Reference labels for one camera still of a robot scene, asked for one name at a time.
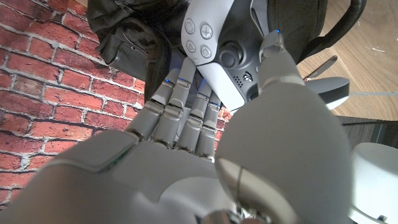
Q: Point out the white game controller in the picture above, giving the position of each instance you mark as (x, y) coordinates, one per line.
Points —
(211, 18)

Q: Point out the red brick printed backdrop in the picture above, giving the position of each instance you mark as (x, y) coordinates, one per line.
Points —
(46, 93)

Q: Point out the black backpack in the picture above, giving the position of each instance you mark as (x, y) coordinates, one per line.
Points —
(140, 40)

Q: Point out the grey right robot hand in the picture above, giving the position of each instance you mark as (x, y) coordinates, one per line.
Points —
(280, 149)

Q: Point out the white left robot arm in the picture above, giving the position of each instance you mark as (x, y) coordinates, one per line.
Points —
(376, 174)

